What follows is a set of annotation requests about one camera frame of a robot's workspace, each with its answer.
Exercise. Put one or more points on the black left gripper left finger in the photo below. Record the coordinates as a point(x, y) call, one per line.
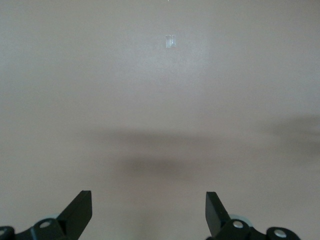
point(75, 215)

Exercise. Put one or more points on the small clear tape piece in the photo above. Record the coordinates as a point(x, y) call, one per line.
point(170, 41)

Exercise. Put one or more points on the brown table cover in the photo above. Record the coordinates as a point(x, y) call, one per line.
point(160, 100)

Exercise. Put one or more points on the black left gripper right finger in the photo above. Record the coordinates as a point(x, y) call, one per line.
point(215, 212)

